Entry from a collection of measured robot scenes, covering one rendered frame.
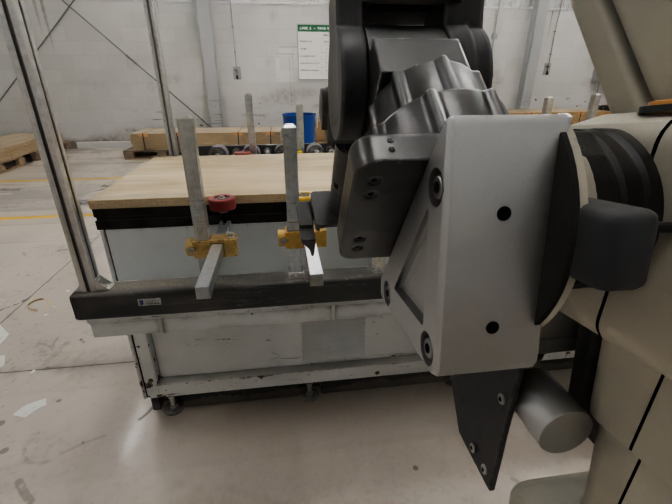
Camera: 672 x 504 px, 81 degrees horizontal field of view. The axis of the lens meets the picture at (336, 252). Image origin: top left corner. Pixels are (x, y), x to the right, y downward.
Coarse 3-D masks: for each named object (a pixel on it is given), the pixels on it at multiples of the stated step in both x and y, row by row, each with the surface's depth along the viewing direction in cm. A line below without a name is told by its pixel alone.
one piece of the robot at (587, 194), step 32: (576, 160) 15; (576, 192) 15; (576, 224) 15; (608, 224) 13; (640, 224) 13; (544, 256) 16; (576, 256) 15; (608, 256) 14; (640, 256) 14; (544, 288) 16; (608, 288) 14; (544, 320) 17
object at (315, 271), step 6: (306, 252) 98; (306, 258) 99; (312, 258) 95; (318, 258) 95; (312, 264) 92; (318, 264) 92; (312, 270) 89; (318, 270) 89; (312, 276) 88; (318, 276) 88; (312, 282) 88; (318, 282) 88
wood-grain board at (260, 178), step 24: (144, 168) 160; (168, 168) 160; (216, 168) 160; (240, 168) 160; (264, 168) 160; (312, 168) 160; (120, 192) 126; (144, 192) 126; (168, 192) 126; (216, 192) 126; (240, 192) 126; (264, 192) 126
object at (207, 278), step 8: (224, 224) 120; (216, 232) 115; (224, 232) 115; (216, 248) 104; (208, 256) 99; (216, 256) 99; (208, 264) 95; (216, 264) 96; (208, 272) 91; (216, 272) 95; (200, 280) 88; (208, 280) 88; (200, 288) 85; (208, 288) 85; (200, 296) 86; (208, 296) 86
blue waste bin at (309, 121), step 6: (282, 114) 620; (288, 114) 646; (294, 114) 652; (306, 114) 652; (312, 114) 615; (288, 120) 613; (294, 120) 609; (306, 120) 612; (312, 120) 620; (306, 126) 616; (312, 126) 624; (306, 132) 620; (312, 132) 628; (306, 138) 624; (312, 138) 633
